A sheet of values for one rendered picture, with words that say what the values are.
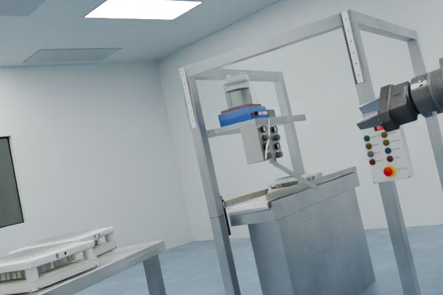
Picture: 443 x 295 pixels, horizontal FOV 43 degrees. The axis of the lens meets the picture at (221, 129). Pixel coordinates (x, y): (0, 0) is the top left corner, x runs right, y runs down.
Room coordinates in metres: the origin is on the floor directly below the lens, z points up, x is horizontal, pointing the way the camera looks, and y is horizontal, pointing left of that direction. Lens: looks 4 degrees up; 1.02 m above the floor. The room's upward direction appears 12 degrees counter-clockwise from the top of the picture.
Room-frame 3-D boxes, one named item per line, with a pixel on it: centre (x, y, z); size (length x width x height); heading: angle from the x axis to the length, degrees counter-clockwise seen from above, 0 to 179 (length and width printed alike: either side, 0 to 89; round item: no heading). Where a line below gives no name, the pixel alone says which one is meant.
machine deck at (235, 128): (3.33, -0.19, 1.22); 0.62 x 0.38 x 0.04; 147
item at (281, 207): (3.64, -0.42, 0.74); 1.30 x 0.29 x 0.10; 147
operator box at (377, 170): (2.52, -0.70, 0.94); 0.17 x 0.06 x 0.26; 57
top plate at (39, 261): (1.46, 0.56, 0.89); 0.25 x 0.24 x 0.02; 67
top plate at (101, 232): (1.83, 0.57, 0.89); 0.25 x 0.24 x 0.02; 79
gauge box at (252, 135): (3.08, -0.20, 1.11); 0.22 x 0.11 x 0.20; 147
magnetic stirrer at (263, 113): (3.15, -0.14, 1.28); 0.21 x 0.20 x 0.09; 57
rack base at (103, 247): (1.83, 0.57, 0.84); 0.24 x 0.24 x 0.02; 79
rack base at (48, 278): (1.46, 0.56, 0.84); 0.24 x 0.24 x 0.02; 67
